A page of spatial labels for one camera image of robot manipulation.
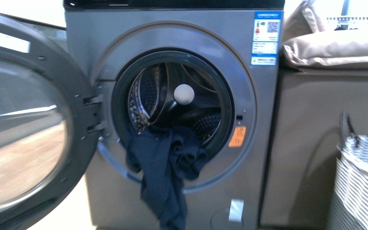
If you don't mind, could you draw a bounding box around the white grey woven laundry basket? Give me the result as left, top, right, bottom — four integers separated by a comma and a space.
325, 112, 368, 230

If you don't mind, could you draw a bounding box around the orange warning sticker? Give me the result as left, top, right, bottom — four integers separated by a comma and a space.
228, 126, 247, 148

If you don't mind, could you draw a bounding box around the blue white energy label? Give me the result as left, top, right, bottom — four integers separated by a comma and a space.
251, 11, 283, 66

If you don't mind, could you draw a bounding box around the white tape strip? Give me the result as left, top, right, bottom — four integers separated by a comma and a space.
228, 199, 244, 222

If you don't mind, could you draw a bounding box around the round washing machine door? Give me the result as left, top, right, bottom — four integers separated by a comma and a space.
0, 14, 100, 230

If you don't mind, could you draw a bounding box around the grey front-load washing machine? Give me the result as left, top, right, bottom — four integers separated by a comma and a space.
63, 0, 285, 230

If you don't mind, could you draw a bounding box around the beige sofa cushion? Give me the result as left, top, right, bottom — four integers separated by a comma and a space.
279, 0, 368, 69

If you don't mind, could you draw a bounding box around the dark navy blue garment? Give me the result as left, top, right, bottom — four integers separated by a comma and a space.
126, 126, 209, 230

